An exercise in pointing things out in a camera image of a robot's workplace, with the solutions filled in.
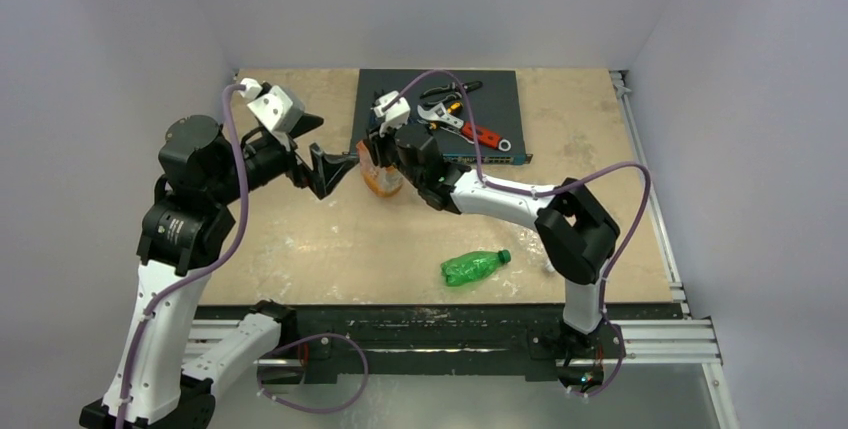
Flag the black network switch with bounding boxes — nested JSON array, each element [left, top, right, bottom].
[[348, 68, 533, 165]]

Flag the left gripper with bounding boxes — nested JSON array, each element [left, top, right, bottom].
[[207, 111, 357, 205]]

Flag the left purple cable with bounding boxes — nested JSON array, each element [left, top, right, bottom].
[[113, 81, 371, 429]]

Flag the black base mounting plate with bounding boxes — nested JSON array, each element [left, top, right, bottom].
[[192, 304, 627, 388]]

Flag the green plastic bottle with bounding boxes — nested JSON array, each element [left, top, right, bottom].
[[440, 249, 512, 287]]

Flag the yellow black screwdriver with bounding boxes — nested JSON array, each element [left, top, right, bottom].
[[418, 103, 465, 132]]

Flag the orange label plastic bottle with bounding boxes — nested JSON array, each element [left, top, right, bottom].
[[356, 141, 404, 198]]

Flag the black handled snips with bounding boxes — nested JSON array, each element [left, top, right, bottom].
[[419, 80, 484, 99]]

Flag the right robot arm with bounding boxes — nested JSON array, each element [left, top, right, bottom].
[[363, 123, 621, 356]]

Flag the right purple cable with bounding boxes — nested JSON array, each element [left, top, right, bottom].
[[390, 69, 653, 399]]

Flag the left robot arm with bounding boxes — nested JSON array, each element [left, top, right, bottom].
[[79, 114, 356, 428]]

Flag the purple cable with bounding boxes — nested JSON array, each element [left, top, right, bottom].
[[113, 81, 371, 429], [390, 69, 653, 399]]

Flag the red handled adjustable wrench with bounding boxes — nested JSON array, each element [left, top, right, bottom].
[[437, 102, 512, 152]]

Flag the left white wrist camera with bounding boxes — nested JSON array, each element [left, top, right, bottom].
[[239, 78, 305, 150]]

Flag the aluminium frame rail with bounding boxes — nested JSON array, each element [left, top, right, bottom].
[[183, 319, 721, 364]]

